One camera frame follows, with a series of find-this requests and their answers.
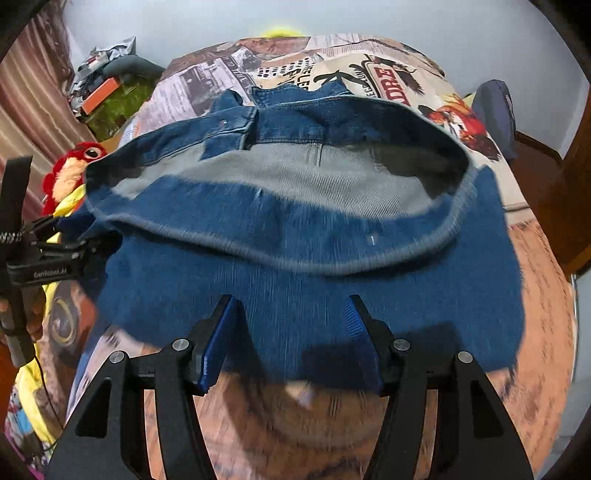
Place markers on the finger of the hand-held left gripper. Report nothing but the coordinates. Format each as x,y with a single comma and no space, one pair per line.
51,227
87,251

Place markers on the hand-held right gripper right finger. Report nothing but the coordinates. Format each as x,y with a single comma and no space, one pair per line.
365,346

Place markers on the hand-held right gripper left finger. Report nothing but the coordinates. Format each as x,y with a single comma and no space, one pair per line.
214,346

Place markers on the blue denim jacket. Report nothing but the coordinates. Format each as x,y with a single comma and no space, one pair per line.
323,258

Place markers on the person's left hand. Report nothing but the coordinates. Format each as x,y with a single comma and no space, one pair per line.
36,318

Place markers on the red plush toy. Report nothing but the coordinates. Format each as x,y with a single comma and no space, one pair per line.
69,175

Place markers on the striped brown curtain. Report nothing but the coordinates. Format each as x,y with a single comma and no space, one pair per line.
41,92

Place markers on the green patterned bag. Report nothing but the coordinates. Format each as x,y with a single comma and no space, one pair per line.
120,110

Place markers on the orange box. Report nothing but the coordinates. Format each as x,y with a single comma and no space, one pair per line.
100,94

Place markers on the pile of clutter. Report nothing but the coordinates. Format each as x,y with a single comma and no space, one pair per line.
99,57

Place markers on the dark grey pillow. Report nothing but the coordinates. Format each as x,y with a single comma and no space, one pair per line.
134,67

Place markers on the grey backpack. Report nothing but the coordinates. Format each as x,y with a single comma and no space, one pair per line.
494,115

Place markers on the wooden wardrobe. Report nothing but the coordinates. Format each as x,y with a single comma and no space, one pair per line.
577,184

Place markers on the yellow round object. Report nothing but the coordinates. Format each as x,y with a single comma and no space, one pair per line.
279,32

